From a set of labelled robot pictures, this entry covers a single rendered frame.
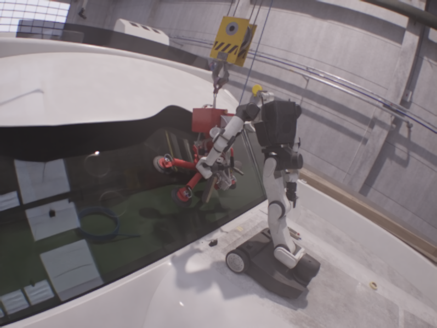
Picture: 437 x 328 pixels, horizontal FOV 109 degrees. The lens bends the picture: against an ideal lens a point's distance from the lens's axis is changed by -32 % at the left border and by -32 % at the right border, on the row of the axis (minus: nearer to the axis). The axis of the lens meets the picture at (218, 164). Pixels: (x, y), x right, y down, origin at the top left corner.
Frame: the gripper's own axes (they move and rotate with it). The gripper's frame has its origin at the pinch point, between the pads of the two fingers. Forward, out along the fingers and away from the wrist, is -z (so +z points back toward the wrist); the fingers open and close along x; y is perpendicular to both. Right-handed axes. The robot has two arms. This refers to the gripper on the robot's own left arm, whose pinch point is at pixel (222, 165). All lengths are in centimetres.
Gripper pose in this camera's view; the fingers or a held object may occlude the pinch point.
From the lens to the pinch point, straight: 184.0
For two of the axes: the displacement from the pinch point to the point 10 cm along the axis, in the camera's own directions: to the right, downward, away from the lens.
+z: -6.0, 1.3, -7.9
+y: 0.7, -9.7, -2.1
